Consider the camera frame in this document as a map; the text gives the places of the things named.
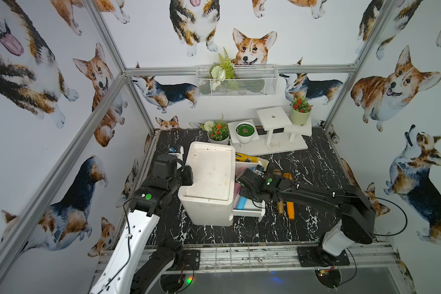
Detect pink toy microphone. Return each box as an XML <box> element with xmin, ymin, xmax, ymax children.
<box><xmin>233</xmin><ymin>183</ymin><xmax>241</xmax><ymax>209</ymax></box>

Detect white cabinet drawer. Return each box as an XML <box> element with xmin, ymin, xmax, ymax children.
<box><xmin>232</xmin><ymin>161</ymin><xmax>267</xmax><ymax>222</ymax></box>

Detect gold toy microphone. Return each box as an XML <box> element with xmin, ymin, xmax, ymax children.
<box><xmin>272</xmin><ymin>168</ymin><xmax>284</xmax><ymax>215</ymax></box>

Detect orange toy microphone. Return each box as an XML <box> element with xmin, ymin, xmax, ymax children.
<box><xmin>283</xmin><ymin>172</ymin><xmax>296</xmax><ymax>221</ymax></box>

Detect white plastic drawer cabinet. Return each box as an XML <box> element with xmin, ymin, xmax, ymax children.
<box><xmin>178</xmin><ymin>142</ymin><xmax>235</xmax><ymax>227</ymax></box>

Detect blue toy microphone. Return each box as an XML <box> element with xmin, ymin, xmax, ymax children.
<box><xmin>236</xmin><ymin>196</ymin><xmax>247</xmax><ymax>210</ymax></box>

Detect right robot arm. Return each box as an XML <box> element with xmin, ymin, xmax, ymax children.
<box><xmin>236</xmin><ymin>169</ymin><xmax>376</xmax><ymax>257</ymax></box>

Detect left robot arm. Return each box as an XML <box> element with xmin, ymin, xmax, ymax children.
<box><xmin>89</xmin><ymin>147</ymin><xmax>193</xmax><ymax>294</ymax></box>

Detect yellow work glove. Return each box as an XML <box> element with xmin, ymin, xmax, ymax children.
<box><xmin>235</xmin><ymin>153</ymin><xmax>269</xmax><ymax>173</ymax></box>

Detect white pot green moss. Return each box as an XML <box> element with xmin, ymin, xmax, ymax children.
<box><xmin>235</xmin><ymin>122</ymin><xmax>255</xmax><ymax>144</ymax></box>

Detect white tiered display stand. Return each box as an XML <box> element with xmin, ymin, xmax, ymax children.
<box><xmin>228</xmin><ymin>107</ymin><xmax>312</xmax><ymax>156</ymax></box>

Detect white pot orange flowers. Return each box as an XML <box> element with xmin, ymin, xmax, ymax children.
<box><xmin>203</xmin><ymin>115</ymin><xmax>230</xmax><ymax>145</ymax></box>

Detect green pot red flowers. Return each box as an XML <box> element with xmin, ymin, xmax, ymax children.
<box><xmin>289</xmin><ymin>96</ymin><xmax>313</xmax><ymax>126</ymax></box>

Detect green fern white flower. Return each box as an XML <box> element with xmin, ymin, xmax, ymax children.
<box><xmin>209</xmin><ymin>48</ymin><xmax>236</xmax><ymax>91</ymax></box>

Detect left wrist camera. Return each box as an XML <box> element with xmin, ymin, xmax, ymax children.
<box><xmin>169</xmin><ymin>145</ymin><xmax>184</xmax><ymax>169</ymax></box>

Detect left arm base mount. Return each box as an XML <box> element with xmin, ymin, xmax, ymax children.
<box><xmin>167</xmin><ymin>249</ymin><xmax>201</xmax><ymax>271</ymax></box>

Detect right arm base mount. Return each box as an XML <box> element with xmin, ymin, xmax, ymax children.
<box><xmin>296</xmin><ymin>246</ymin><xmax>350</xmax><ymax>268</ymax></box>

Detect white wire wall basket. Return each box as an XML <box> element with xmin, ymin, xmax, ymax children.
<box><xmin>196</xmin><ymin>65</ymin><xmax>279</xmax><ymax>97</ymax></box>

